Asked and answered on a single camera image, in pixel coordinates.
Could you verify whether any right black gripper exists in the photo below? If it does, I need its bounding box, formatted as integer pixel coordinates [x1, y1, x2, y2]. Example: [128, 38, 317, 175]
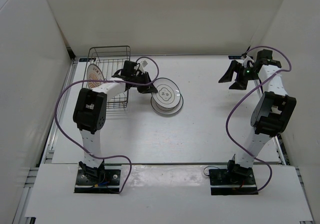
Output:
[218, 60, 260, 91]

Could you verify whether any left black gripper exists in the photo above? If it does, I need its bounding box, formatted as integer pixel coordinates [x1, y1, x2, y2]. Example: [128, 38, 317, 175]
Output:
[130, 71, 158, 94]

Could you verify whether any green-rimmed white plate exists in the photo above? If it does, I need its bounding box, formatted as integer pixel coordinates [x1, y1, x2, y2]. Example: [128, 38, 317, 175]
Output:
[150, 96, 184, 117]
[151, 77, 182, 111]

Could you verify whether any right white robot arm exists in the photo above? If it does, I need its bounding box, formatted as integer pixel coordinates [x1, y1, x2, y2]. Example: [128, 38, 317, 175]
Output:
[219, 46, 297, 184]

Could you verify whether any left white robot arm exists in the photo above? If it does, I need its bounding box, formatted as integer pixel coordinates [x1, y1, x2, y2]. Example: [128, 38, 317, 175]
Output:
[73, 60, 158, 184]

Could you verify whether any blue corner label right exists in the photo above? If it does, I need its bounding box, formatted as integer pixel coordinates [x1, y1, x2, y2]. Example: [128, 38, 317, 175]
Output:
[228, 55, 245, 60]

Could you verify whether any blue corner label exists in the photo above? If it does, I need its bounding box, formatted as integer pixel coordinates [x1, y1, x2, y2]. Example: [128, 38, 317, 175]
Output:
[78, 58, 96, 62]
[228, 55, 245, 60]

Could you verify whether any orange patterned plate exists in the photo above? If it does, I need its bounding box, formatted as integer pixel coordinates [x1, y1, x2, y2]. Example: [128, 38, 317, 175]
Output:
[86, 64, 104, 89]

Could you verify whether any blue corner label left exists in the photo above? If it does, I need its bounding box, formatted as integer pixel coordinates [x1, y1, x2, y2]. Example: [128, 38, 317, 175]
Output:
[78, 58, 96, 62]

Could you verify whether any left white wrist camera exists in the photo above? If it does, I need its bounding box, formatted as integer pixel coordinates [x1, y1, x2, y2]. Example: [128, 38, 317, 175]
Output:
[138, 60, 148, 73]

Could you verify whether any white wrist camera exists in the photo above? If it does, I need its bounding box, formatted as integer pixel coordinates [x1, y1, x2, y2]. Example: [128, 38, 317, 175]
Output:
[241, 55, 255, 68]
[138, 60, 148, 73]

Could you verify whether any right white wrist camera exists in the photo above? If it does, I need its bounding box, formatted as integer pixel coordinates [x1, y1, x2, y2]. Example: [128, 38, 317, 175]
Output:
[241, 55, 255, 68]

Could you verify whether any wire dish rack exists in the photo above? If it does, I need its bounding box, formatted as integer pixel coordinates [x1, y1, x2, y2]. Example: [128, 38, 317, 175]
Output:
[83, 45, 131, 112]

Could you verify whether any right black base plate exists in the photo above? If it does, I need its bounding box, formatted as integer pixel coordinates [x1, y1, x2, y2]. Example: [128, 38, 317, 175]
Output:
[208, 169, 258, 196]

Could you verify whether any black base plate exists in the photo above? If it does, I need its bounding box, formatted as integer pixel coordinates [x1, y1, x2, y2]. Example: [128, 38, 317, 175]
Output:
[74, 169, 121, 194]
[208, 169, 258, 196]

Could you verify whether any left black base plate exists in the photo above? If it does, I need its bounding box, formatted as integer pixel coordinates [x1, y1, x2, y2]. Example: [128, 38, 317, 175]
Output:
[74, 169, 121, 194]

